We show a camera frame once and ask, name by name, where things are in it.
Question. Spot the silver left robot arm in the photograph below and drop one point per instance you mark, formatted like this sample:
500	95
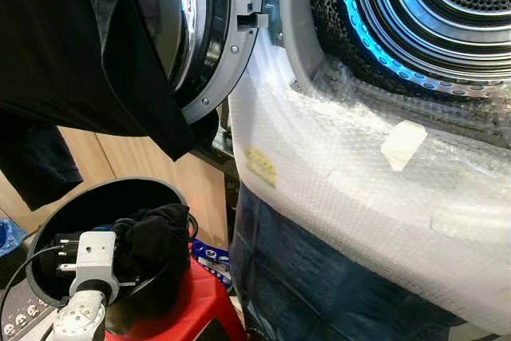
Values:
80	321

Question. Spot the wooden cabinet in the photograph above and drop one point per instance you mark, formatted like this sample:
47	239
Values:
152	169

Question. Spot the red plastic stool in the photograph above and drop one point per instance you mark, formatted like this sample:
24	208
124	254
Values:
204	301

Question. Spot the clear bubble wrap sheet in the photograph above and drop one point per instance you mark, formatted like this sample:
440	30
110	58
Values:
343	197

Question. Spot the white tape piece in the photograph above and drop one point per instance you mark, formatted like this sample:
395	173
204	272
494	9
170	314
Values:
403	145

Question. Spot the white washing machine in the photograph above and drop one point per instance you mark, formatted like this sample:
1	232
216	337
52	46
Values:
297	53

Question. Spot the grey washer door gasket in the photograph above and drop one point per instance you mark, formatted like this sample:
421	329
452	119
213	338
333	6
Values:
299	29

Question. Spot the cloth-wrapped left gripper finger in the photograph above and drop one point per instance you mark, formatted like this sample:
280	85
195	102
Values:
152	261
156	225

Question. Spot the blue white printed packet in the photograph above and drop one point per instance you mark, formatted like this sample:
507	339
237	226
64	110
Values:
211	261

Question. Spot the round grey washer door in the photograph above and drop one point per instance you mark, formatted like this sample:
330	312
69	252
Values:
227	45

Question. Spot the black plastic bucket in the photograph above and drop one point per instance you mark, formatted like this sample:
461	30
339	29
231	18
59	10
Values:
88	205

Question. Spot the yellow sticker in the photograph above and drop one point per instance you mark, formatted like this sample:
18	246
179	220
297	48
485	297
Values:
261	168

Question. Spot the black hanging garment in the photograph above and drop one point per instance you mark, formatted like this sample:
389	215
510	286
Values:
56	45

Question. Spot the steel perforated washer drum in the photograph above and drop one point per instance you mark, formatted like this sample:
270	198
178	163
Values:
431	13

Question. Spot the blue plastic bag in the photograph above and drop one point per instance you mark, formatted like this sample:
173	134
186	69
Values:
9	237

